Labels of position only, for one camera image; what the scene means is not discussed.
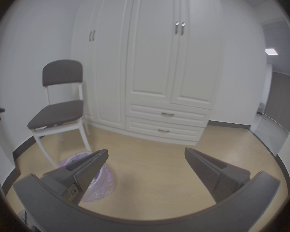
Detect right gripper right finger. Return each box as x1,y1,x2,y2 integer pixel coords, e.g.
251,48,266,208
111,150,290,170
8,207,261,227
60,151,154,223
184,148,252,204

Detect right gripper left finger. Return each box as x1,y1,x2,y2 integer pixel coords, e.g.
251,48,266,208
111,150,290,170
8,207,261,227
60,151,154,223
42,149,109,204

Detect purple plastic bag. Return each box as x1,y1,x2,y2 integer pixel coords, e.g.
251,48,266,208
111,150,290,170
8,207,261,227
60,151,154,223
58,152,115,202

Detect white chair grey cushions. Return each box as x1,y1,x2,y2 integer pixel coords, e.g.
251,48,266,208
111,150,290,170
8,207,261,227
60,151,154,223
27,60,90,169

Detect grey curtain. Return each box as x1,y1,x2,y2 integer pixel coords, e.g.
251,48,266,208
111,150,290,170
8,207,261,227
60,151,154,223
265,72,290,133

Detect white wardrobe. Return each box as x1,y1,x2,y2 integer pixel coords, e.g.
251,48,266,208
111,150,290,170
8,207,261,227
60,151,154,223
71,0,224,145

